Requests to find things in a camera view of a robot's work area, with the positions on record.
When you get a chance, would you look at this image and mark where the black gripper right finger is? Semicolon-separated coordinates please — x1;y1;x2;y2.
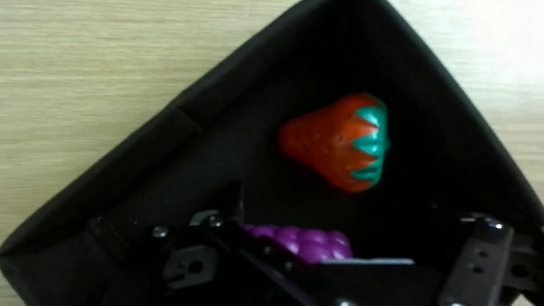
435;210;544;306

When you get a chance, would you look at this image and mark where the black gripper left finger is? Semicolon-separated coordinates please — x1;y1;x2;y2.
149;179;341;306

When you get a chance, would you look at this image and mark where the purple grape toy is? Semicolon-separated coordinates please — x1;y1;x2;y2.
243;223;353;268

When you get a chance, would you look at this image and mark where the black fabric box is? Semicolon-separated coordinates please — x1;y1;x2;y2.
0;0;544;306

